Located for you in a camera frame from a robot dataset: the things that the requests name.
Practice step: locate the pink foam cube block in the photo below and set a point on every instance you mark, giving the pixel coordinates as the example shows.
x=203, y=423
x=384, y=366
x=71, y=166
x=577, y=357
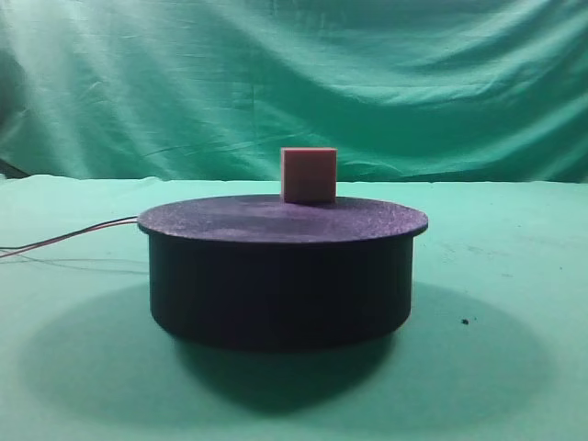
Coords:
x=308, y=175

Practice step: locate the black round turntable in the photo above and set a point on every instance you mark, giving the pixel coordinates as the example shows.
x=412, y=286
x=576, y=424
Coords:
x=256, y=273

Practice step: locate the green backdrop cloth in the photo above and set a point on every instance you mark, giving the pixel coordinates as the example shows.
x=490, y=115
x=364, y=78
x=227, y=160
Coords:
x=403, y=90

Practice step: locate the green table cloth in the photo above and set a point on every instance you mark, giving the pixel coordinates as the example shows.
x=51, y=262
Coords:
x=82, y=359

